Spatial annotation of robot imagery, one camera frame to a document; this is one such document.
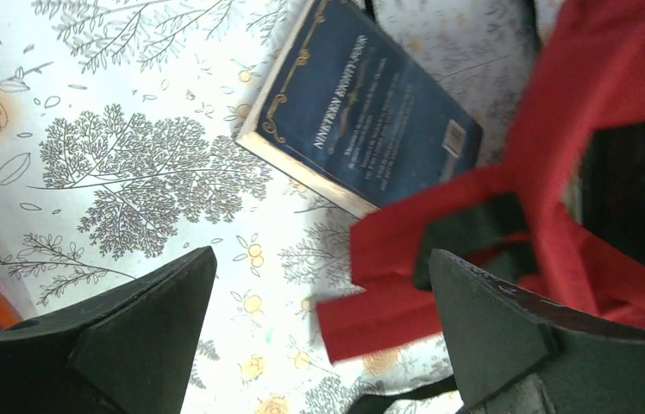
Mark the red student backpack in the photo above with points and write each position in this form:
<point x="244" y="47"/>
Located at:
<point x="509" y="219"/>

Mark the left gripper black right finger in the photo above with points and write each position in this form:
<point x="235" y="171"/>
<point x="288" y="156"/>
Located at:
<point x="513" y="351"/>

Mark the blue paperback book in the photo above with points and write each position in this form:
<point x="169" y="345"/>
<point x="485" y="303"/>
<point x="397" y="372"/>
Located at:
<point x="348" y="113"/>

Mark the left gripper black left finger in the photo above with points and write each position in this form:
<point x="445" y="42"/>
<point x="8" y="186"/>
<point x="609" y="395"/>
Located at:
<point x="127" y="350"/>

